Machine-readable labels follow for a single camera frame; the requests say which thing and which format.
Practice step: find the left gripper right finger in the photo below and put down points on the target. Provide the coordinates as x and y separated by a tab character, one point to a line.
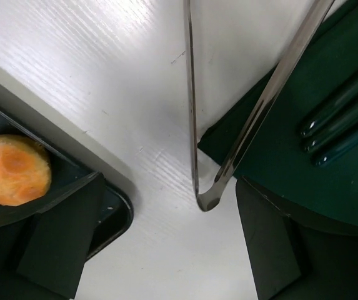
294	252

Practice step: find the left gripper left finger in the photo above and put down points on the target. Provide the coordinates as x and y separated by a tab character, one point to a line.
44	243

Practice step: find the metal tongs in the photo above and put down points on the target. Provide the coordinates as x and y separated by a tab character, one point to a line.
291	56

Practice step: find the large orange round bread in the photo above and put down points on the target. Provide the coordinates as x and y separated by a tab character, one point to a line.
25	170

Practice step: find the black baking tray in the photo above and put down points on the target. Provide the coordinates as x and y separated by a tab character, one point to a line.
67	163

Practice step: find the dark green placemat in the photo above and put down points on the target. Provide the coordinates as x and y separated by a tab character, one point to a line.
275	159

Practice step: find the gold spoon dark handle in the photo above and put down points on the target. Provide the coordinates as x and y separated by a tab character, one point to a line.
336	149

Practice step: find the gold fork dark handle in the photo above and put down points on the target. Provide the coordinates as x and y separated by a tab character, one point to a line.
328	125

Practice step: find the gold knife dark handle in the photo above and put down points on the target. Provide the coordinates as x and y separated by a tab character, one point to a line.
329	107

